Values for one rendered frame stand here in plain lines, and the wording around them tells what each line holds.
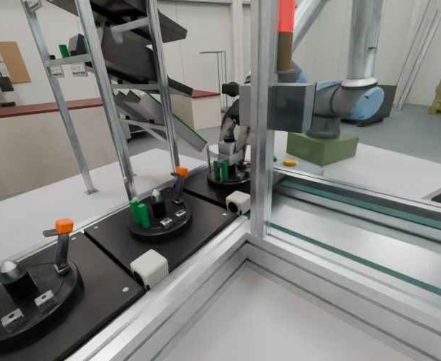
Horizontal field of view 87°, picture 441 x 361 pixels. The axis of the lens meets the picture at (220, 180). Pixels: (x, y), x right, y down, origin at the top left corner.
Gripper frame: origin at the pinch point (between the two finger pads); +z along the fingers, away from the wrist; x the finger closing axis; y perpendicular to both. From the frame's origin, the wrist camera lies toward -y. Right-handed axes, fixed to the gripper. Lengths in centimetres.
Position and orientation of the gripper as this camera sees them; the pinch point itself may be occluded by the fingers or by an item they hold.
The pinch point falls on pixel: (228, 145)
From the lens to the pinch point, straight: 64.8
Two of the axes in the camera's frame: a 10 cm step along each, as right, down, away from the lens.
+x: -7.7, -2.4, 5.9
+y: 5.3, 2.8, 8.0
